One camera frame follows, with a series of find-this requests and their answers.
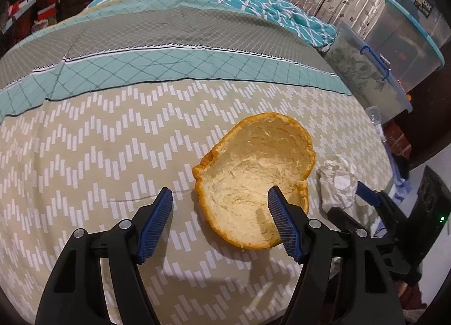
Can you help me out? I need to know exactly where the orange pomelo peel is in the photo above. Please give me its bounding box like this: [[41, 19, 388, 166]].
[[192, 112, 316, 251]]

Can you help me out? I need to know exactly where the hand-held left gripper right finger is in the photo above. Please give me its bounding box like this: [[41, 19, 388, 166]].
[[267, 186, 404, 325]]

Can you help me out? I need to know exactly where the small clear water bottle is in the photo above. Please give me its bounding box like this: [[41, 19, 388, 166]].
[[366, 107, 387, 140]]

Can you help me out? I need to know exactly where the grey metal shelf rack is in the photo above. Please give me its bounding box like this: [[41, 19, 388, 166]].
[[0, 0, 40, 55]]

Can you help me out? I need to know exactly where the dark wicker nightstand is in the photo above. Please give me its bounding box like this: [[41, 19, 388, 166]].
[[56, 0, 102, 23]]

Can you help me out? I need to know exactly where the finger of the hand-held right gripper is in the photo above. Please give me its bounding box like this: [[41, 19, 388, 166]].
[[356, 181, 411, 227], [327, 207, 388, 241]]

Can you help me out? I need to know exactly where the clear storage box teal lid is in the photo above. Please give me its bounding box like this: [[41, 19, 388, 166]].
[[390, 0, 451, 51]]

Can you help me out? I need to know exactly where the large clear storage box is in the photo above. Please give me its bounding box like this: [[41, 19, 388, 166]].
[[364, 0, 445, 90]]

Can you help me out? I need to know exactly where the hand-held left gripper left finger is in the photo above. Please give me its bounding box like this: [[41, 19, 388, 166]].
[[34, 187, 174, 325]]

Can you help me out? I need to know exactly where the clear storage box blue handle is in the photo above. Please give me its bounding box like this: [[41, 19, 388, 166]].
[[323, 22, 414, 122]]

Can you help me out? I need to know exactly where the small white paper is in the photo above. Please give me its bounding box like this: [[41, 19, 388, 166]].
[[316, 155, 359, 212]]

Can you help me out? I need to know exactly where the beige zigzag patterned bed sheet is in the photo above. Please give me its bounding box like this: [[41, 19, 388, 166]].
[[0, 0, 399, 325]]

